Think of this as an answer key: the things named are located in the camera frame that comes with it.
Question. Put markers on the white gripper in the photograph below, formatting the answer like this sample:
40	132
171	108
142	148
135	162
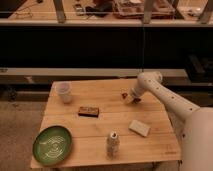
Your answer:
133	94

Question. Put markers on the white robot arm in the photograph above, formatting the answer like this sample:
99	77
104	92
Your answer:
197	137

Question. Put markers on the white sponge block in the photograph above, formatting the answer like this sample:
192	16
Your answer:
140	128

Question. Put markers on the wooden folding table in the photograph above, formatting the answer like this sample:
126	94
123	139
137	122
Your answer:
89	134

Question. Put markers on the brown rectangular box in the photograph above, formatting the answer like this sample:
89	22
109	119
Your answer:
88	111

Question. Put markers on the translucent plastic cup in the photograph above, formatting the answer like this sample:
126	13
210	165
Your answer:
63	89

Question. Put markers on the cluttered tray on bench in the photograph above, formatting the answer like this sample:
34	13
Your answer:
135	9

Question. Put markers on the green plate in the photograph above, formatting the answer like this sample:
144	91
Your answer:
52	145

